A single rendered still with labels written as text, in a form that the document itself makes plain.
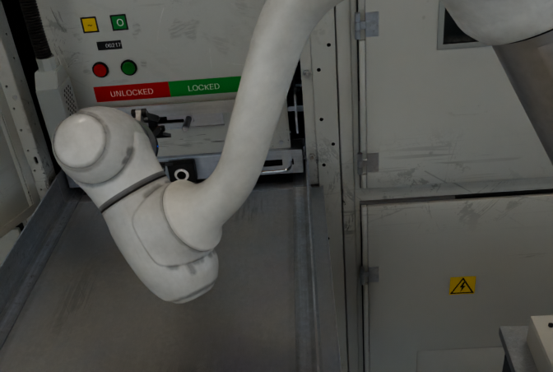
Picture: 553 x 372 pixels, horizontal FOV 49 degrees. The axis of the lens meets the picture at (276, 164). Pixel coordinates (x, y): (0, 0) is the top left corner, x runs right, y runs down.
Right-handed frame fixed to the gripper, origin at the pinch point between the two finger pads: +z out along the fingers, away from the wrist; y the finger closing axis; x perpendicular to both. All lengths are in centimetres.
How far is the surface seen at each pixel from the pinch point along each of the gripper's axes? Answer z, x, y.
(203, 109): 10.5, 7.0, -8.0
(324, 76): 7.3, 32.3, -12.6
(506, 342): -9, 60, 37
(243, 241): 4.4, 14.3, 19.0
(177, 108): 10.2, 1.6, -8.7
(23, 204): 19.2, -36.6, 9.6
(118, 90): 12.0, -11.2, -13.4
